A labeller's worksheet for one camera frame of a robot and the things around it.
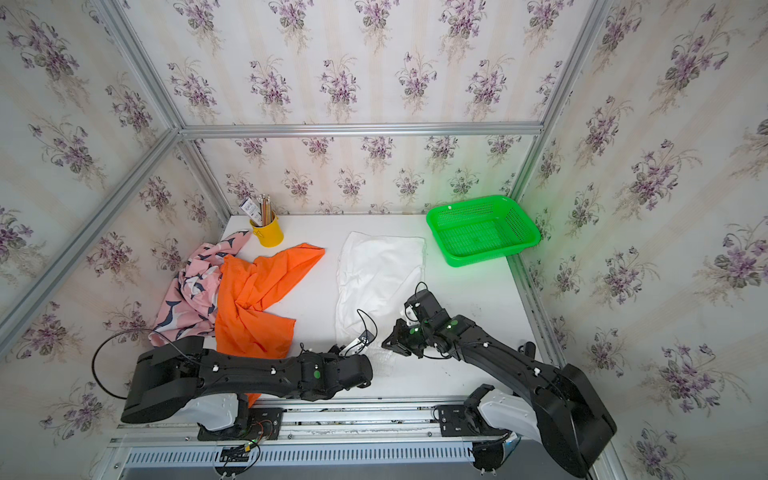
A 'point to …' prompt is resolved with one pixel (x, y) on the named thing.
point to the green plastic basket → (474, 229)
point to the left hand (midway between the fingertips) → (359, 363)
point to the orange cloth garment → (245, 288)
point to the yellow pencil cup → (269, 235)
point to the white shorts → (377, 277)
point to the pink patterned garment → (189, 306)
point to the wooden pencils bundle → (265, 209)
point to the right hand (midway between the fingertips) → (384, 348)
